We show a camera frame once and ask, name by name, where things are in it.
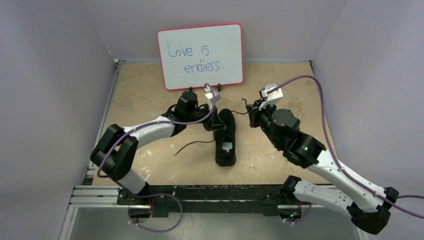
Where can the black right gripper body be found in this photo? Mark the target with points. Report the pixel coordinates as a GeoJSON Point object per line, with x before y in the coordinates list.
{"type": "Point", "coordinates": [253, 114]}

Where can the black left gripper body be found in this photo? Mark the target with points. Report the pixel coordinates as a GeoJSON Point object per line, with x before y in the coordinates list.
{"type": "Point", "coordinates": [197, 113]}

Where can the black shoe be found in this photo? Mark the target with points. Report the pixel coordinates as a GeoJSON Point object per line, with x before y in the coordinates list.
{"type": "Point", "coordinates": [225, 140]}

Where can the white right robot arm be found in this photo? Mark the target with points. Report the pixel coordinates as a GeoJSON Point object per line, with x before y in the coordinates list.
{"type": "Point", "coordinates": [361, 200]}

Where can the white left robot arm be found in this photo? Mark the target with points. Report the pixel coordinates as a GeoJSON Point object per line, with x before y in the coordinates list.
{"type": "Point", "coordinates": [115, 152]}

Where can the red framed whiteboard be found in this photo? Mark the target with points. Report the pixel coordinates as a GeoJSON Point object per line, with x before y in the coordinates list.
{"type": "Point", "coordinates": [193, 56]}

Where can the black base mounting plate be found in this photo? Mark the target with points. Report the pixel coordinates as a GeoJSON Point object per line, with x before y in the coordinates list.
{"type": "Point", "coordinates": [266, 199]}

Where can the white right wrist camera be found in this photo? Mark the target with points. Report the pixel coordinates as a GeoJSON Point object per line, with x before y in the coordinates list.
{"type": "Point", "coordinates": [270, 95]}

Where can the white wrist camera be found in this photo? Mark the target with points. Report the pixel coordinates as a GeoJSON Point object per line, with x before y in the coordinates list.
{"type": "Point", "coordinates": [211, 95]}
{"type": "Point", "coordinates": [270, 95]}

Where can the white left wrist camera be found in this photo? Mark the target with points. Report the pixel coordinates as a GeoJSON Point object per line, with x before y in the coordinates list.
{"type": "Point", "coordinates": [211, 95]}

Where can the aluminium extrusion rail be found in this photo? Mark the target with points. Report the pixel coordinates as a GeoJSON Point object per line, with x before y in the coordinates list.
{"type": "Point", "coordinates": [97, 197]}

